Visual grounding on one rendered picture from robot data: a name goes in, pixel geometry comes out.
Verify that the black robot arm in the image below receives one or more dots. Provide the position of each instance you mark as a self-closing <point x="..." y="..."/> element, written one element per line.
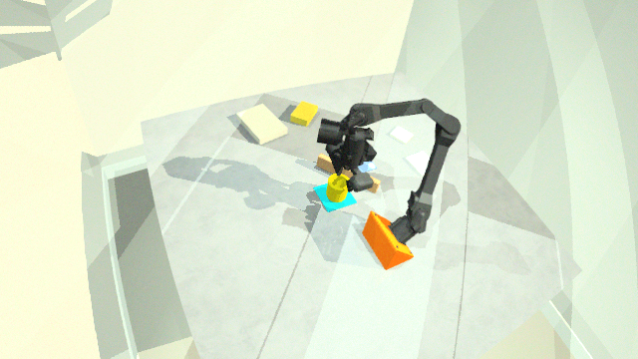
<point x="363" y="114"/>

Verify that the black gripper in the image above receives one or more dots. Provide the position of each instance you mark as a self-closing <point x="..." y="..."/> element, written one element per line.
<point x="341" y="158"/>

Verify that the yellow cup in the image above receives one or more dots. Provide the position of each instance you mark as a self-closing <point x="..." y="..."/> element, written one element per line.
<point x="337" y="188"/>

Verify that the yellow rectangular block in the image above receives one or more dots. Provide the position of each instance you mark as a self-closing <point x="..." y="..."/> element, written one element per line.
<point x="303" y="114"/>

